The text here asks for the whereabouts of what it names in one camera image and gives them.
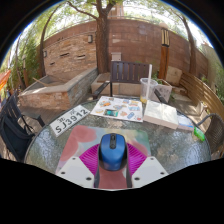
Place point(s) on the leaning stone slab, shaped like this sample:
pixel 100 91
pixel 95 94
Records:
pixel 174 76

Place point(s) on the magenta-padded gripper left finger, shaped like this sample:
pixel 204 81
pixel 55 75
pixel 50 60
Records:
pixel 75 170

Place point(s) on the slim leaning tree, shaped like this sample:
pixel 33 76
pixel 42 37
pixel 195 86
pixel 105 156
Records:
pixel 192 50

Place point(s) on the wooden post lamp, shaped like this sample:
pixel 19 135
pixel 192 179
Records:
pixel 164 56

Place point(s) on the white planter box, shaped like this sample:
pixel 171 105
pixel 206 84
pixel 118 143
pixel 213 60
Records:
pixel 164 90

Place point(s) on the green packet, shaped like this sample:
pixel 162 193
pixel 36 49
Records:
pixel 199 134

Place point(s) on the stone raised bed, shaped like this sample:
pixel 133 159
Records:
pixel 56 95

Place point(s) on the red floral mouse pad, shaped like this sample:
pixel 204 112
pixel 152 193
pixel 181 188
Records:
pixel 83 136

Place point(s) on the clear plastic cup with straw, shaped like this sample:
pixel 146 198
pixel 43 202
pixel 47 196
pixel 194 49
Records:
pixel 147 90

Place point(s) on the dark wooden bench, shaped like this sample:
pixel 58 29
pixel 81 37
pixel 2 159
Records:
pixel 128 71

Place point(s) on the wall lamp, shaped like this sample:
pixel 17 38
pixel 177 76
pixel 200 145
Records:
pixel 45 53
pixel 90 38

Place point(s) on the white license plate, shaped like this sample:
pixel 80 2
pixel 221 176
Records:
pixel 69 120

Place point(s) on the thin curved tree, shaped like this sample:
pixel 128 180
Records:
pixel 41 50

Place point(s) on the grey box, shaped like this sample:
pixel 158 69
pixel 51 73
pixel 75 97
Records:
pixel 116 56

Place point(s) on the dark wicker chair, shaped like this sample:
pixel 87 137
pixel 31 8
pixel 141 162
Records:
pixel 215 133

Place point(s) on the thick forked tree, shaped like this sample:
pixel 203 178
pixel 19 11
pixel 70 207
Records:
pixel 102 43

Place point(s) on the blue and black computer mouse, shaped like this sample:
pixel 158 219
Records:
pixel 112 151

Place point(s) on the black chair with backpack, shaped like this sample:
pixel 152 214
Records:
pixel 13 133

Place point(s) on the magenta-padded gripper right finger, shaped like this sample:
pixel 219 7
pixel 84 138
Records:
pixel 148 170

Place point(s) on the printed sticker sheet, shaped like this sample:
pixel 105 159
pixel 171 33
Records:
pixel 116 108

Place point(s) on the wooden slat fence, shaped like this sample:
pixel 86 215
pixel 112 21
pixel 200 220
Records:
pixel 200 90

